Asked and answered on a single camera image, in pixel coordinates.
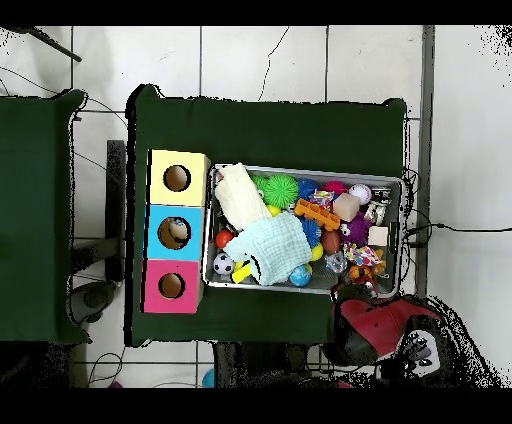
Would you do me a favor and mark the shallow wire mesh bin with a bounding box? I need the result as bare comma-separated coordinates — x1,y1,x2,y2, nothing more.
201,162,405,299

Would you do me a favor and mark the dark thin rod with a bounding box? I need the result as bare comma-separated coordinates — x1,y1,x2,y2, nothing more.
15,26,83,63

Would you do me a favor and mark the orange long toy block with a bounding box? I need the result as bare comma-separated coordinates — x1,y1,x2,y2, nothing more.
294,198,341,232

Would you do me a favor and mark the globe print ball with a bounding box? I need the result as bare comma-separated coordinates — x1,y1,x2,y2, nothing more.
288,263,312,288

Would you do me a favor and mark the grey rounded stand foot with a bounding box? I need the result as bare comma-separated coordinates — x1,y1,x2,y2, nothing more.
70,279,118,324

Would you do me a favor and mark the cream knitted cloth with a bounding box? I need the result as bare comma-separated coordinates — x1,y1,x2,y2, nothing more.
213,161,273,232

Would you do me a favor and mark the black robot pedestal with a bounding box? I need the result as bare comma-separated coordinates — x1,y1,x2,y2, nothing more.
213,341,309,388

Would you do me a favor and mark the purple plush monster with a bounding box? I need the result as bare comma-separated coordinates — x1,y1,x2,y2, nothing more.
339,210,373,247

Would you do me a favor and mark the green spiky rubber ball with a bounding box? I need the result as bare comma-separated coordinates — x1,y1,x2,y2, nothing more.
262,173,300,210

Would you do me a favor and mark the tan wooden cube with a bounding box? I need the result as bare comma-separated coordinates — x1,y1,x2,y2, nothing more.
332,192,361,223

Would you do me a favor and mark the dark green table cloth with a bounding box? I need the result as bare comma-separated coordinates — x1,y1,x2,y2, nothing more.
125,83,408,348
0,88,91,346

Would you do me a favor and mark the wooden box with three holes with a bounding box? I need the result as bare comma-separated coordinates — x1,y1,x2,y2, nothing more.
139,148,212,315

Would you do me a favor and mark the thin black cable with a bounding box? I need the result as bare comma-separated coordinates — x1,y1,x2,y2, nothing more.
405,222,512,247

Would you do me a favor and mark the mint knitted cloth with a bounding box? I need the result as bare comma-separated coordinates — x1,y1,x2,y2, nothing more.
222,211,313,286

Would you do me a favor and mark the small soccer ball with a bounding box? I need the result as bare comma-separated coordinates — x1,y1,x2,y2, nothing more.
212,251,236,276

